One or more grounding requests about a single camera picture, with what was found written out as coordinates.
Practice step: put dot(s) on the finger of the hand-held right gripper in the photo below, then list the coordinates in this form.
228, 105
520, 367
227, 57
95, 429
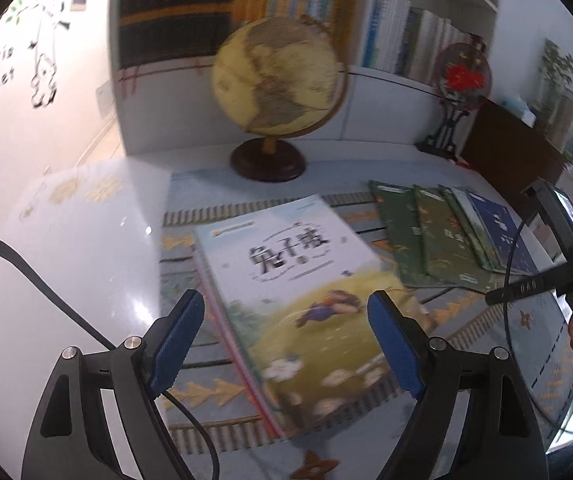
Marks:
501, 295

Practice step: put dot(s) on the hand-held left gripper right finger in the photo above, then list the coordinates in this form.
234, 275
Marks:
396, 345

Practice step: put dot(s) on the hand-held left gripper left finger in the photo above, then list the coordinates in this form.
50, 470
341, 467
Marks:
176, 340

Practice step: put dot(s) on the dark blue book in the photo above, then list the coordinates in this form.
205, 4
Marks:
501, 230

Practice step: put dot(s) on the olive green insect book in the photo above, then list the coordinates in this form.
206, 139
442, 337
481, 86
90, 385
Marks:
446, 255

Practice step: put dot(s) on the white field cover book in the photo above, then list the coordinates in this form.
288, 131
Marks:
306, 310

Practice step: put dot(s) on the row of white blue books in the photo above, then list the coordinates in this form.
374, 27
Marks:
406, 40

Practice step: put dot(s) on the row of black books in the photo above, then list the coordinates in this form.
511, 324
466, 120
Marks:
176, 15

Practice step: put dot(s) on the patterned light blue mat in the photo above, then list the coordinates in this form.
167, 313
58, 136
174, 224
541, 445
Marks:
491, 340

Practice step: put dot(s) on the dark green leafy book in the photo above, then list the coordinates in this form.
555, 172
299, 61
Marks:
399, 230

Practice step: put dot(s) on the brown wooden cabinet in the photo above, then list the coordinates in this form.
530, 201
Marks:
506, 150

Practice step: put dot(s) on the pale blue box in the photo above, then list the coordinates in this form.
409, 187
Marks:
516, 107

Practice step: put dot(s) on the potted green plant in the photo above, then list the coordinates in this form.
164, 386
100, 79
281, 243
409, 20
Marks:
558, 70

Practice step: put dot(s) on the round red flower fan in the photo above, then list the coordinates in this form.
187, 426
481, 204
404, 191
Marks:
463, 77

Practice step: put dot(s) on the white bookshelf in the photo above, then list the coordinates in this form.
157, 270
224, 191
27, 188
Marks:
181, 110

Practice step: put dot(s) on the antique desk globe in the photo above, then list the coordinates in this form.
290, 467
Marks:
276, 75

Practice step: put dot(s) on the white wall socket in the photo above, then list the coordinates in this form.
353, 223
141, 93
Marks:
104, 95

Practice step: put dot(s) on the bear swing wall decal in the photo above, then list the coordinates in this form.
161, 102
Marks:
44, 75

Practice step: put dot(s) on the small wall panel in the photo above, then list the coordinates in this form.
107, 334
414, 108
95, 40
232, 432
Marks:
80, 0

